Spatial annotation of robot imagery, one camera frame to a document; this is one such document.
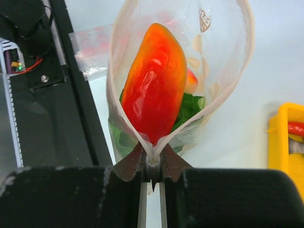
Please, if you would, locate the toy orange apricot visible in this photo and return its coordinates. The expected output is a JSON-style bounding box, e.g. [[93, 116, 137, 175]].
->
[[184, 68, 198, 94]]

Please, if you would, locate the white-dotted zip top bag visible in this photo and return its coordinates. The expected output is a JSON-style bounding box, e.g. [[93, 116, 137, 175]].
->
[[106, 0, 254, 165]]

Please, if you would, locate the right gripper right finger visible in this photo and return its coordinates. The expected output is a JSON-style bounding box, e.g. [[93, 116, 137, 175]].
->
[[160, 145, 304, 228]]

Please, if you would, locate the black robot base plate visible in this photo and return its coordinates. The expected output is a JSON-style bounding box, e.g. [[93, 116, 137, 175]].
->
[[10, 0, 112, 167]]

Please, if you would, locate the toy red pepper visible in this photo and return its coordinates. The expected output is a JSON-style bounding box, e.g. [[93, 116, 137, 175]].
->
[[121, 23, 187, 145]]

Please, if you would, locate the red-printed clear bag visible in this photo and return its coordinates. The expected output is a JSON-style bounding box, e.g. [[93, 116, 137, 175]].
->
[[69, 24, 113, 81]]

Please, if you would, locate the white slotted cable duct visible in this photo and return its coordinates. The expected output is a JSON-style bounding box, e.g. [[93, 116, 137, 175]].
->
[[0, 38, 23, 168]]

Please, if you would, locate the yellow plastic tray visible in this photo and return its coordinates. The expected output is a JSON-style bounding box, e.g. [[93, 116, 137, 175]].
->
[[268, 102, 304, 183]]

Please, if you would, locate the toy napa cabbage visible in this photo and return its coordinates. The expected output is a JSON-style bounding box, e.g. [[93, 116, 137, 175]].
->
[[109, 93, 206, 158]]

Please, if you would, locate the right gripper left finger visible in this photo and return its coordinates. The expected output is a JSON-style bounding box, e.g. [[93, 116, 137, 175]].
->
[[0, 144, 145, 228]]

